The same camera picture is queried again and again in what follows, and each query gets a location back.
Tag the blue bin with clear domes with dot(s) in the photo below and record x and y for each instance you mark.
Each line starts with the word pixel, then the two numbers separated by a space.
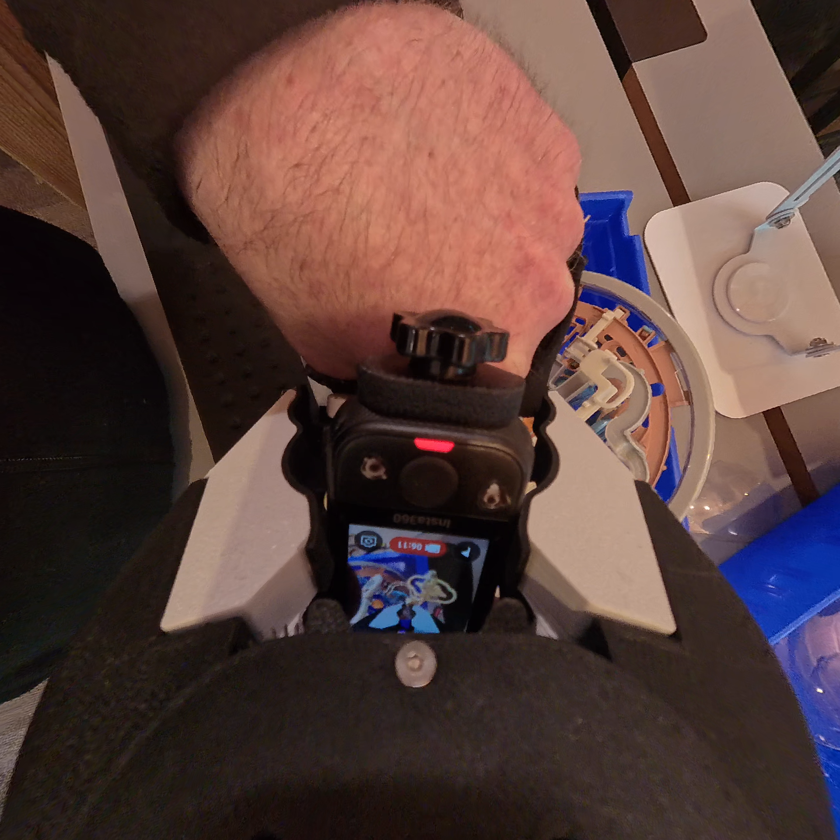
pixel 787 577

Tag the white table side panel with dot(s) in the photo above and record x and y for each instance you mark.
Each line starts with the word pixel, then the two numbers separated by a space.
pixel 111 216

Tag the clear plastic box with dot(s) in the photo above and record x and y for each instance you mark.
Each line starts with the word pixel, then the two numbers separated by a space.
pixel 741 512

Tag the wooden cabinet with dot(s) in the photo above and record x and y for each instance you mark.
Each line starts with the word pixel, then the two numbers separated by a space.
pixel 33 98

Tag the clear ball maze toy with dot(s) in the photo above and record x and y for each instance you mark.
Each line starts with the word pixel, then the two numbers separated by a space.
pixel 630 367

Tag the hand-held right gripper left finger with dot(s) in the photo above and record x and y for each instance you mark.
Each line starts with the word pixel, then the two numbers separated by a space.
pixel 243 525

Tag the clear plastic dome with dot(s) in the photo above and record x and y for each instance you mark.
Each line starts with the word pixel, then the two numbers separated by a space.
pixel 820 682

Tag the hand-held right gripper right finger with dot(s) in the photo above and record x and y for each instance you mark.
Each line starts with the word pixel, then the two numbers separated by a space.
pixel 597 531

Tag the blue plastic bin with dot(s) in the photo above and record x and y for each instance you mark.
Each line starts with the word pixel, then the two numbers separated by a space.
pixel 610 229

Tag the black round stool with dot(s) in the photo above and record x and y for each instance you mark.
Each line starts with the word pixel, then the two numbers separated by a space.
pixel 79 426

